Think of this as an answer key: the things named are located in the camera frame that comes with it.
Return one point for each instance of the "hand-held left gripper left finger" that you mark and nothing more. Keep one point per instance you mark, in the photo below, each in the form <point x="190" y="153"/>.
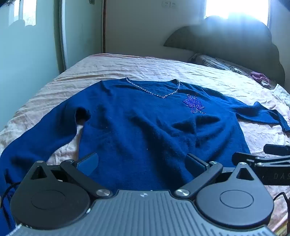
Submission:
<point x="88" y="164"/>

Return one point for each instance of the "small white cloth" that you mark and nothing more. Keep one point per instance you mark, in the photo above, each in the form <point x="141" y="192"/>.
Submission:
<point x="268" y="84"/>

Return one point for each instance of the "pink bed sheet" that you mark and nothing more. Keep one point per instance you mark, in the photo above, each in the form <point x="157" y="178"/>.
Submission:
<point x="136" y="65"/>

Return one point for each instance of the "glass wardrobe sliding door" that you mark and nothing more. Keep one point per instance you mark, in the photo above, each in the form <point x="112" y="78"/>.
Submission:
<point x="29" y="56"/>

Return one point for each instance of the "blue beaded sweater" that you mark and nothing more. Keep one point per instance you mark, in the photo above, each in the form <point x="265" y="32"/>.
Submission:
<point x="136" y="127"/>

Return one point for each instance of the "white wall socket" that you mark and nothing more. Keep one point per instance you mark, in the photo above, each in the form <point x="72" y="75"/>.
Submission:
<point x="168" y="3"/>

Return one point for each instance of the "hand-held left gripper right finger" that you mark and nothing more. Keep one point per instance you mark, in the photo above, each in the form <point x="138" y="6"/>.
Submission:
<point x="194" y="165"/>

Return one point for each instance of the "bright window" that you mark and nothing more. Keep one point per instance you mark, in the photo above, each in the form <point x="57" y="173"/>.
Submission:
<point x="237" y="9"/>

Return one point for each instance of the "white crumpled cloth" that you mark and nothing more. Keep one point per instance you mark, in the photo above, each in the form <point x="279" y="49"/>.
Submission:
<point x="284" y="95"/>

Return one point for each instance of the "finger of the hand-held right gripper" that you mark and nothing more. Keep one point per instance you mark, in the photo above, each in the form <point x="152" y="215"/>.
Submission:
<point x="244" y="158"/>
<point x="276" y="149"/>

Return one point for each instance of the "dark padded headboard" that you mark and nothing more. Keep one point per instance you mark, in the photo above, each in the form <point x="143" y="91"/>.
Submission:
<point x="226" y="40"/>

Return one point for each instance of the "patterned pillow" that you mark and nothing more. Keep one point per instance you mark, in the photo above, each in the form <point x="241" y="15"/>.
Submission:
<point x="217" y="62"/>

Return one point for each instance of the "purple cloth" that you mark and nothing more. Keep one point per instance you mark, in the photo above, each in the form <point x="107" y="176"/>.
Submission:
<point x="258" y="76"/>

